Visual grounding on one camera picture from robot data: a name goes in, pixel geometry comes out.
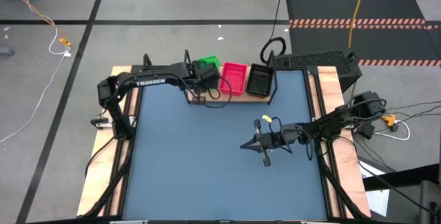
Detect yellow hanging cable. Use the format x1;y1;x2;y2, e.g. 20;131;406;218
347;0;370;48

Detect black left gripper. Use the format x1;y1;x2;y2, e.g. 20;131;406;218
187;63;222;105

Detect black floor bar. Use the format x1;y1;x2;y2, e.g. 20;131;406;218
362;163;441;191

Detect black coiled cable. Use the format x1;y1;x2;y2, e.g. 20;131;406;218
259;0;287;65

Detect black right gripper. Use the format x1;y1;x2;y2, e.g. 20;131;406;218
240;119;307;167

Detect black orange-striped floor mat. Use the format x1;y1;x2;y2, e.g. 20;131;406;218
288;23;441;68
285;0;428;25

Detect black perforated computer tower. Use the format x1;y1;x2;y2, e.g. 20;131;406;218
274;48;363;90

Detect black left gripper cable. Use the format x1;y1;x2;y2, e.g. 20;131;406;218
205;74;234;110

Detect white power cable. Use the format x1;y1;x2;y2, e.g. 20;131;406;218
0;0;72;144

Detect black silver base clamp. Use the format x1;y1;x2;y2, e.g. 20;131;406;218
90;116;110;130

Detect dark right gripper cable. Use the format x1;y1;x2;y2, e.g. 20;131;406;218
267;115;315;162

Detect yellow power splitter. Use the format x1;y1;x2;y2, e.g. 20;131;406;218
380;112;398;128

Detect white looped cable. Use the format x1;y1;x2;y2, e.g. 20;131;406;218
373;120;411;141

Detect yellow cable with connector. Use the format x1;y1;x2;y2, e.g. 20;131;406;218
0;0;72;48

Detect grey box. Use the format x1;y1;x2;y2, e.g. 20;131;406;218
418;179;441;224

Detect black power adapter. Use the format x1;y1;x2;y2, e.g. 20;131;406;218
356;121;376;141

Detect green plastic basket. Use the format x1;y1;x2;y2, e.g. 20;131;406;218
194;54;222;72

